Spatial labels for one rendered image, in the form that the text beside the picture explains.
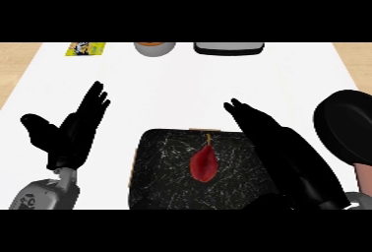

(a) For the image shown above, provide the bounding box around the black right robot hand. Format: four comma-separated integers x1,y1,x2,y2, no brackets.
223,97,351,211

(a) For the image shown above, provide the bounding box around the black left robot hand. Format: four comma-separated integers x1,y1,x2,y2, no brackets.
19,81,112,171

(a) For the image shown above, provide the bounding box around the black marble tray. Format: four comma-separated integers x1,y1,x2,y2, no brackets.
127,128,292,211

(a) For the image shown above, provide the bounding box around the yellow printed packet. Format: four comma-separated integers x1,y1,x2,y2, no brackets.
63,41,108,57

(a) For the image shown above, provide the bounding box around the grey cup with orange contents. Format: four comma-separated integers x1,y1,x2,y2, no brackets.
134,41,177,58

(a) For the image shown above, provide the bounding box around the dark grey flat appliance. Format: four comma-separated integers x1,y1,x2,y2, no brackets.
193,41,266,56

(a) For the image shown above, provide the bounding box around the black pot with pink handle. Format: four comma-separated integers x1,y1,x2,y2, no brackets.
313,89,372,198

